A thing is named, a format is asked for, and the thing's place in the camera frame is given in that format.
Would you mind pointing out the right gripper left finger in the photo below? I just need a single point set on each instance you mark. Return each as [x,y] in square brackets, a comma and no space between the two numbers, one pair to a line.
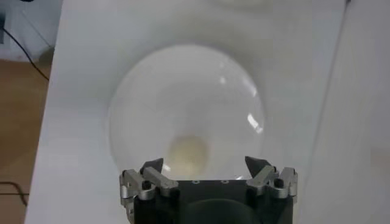
[158,181]

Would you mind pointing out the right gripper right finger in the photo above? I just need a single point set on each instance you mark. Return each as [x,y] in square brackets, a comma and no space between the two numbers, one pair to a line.
[263,178]

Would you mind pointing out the white steamed baozi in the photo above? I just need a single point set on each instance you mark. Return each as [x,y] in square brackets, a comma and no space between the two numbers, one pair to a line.
[187,155]

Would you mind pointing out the white round plate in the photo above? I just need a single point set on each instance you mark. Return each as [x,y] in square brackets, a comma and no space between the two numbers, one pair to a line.
[182,91]

